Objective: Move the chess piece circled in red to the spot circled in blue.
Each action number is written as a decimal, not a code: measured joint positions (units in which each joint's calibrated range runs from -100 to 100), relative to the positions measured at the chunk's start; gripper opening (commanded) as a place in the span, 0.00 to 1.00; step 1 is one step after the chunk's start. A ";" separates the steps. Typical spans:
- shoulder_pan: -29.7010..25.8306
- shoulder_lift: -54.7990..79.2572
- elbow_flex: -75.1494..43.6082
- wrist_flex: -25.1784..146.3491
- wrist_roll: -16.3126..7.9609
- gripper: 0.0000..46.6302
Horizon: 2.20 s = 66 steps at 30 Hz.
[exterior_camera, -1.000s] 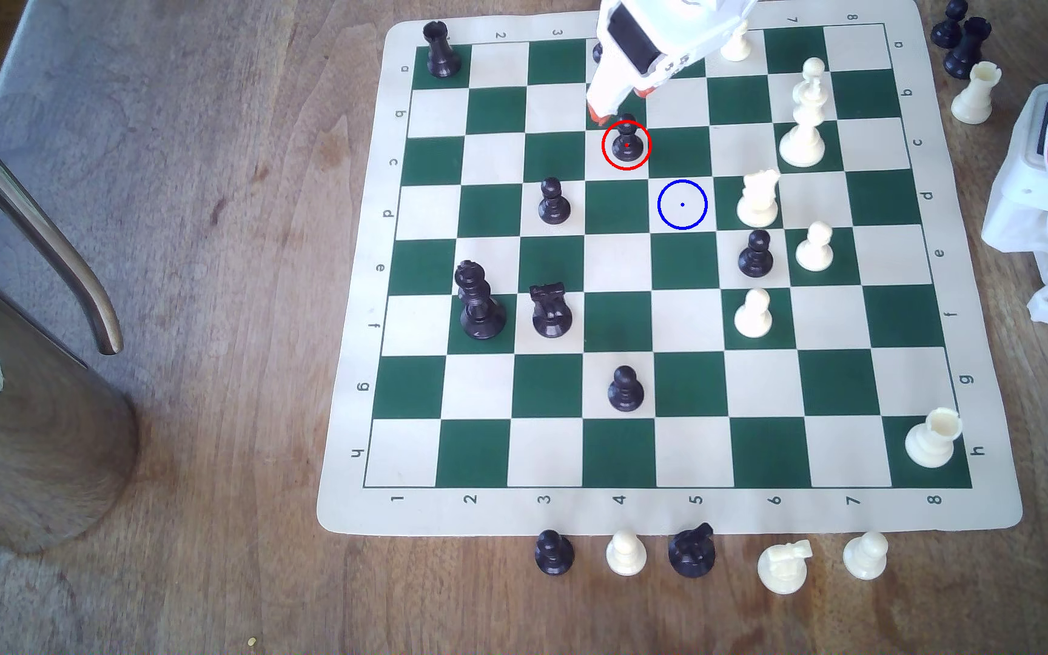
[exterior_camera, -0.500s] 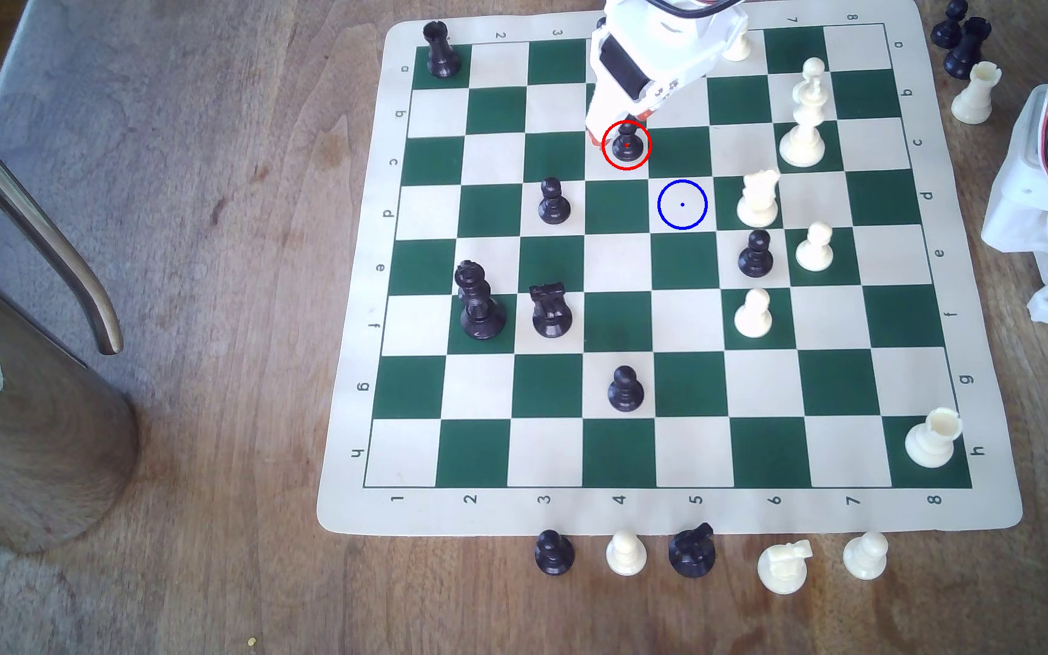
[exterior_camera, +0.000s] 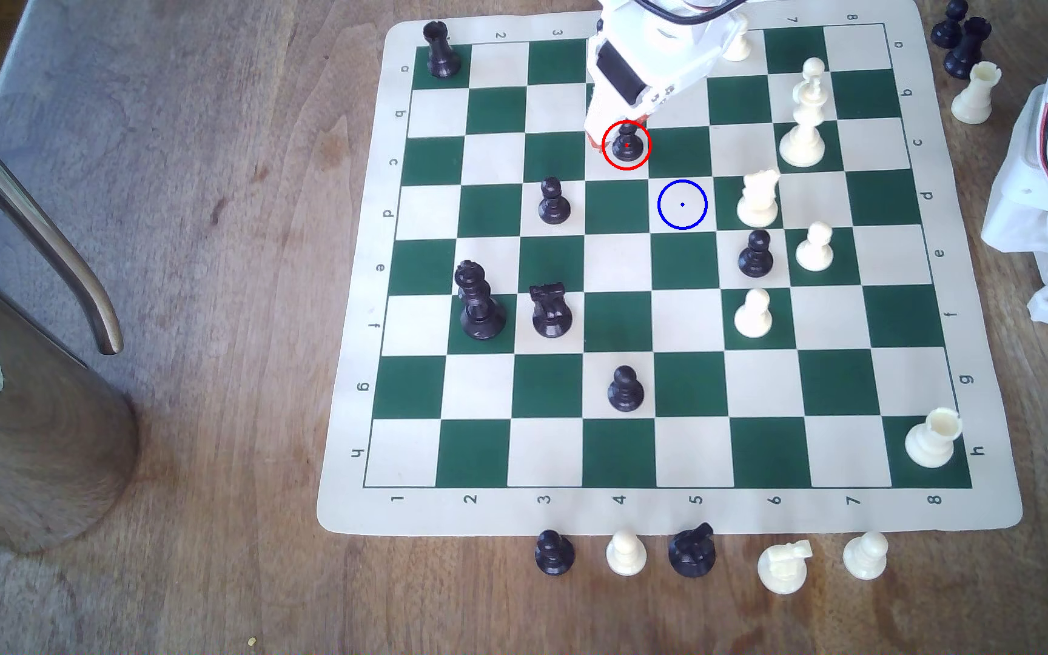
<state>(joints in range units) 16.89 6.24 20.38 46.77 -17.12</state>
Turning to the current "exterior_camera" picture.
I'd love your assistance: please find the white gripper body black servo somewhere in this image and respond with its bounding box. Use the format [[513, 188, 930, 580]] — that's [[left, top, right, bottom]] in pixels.
[[586, 0, 751, 116]]

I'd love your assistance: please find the white bishop tall piece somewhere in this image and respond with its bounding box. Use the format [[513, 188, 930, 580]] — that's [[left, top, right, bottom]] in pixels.
[[779, 77, 828, 169]]

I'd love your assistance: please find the green and cream chess mat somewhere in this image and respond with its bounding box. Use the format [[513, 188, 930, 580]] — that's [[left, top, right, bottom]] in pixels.
[[317, 0, 1024, 536]]

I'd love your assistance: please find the white knight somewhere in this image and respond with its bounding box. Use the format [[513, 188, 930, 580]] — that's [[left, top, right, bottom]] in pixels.
[[757, 539, 815, 596], [736, 168, 782, 229]]

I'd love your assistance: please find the black rook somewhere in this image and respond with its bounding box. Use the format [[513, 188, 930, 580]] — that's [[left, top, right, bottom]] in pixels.
[[944, 16, 993, 81], [423, 21, 462, 78], [528, 282, 574, 340]]

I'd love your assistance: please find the black rook centre left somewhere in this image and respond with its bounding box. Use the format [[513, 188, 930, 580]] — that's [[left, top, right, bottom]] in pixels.
[[528, 282, 574, 340]]

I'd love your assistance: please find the black queen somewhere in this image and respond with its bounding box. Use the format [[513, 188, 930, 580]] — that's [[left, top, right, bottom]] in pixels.
[[454, 260, 507, 341]]

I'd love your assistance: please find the white rook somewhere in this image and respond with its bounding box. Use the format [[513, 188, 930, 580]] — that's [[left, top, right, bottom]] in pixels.
[[904, 408, 964, 469], [950, 61, 1004, 126]]

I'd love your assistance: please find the black knight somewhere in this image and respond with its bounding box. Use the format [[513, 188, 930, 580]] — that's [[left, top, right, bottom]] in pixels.
[[668, 522, 718, 580]]

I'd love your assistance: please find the stainless steel pitcher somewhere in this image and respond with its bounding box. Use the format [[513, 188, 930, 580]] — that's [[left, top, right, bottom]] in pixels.
[[0, 111, 141, 556]]

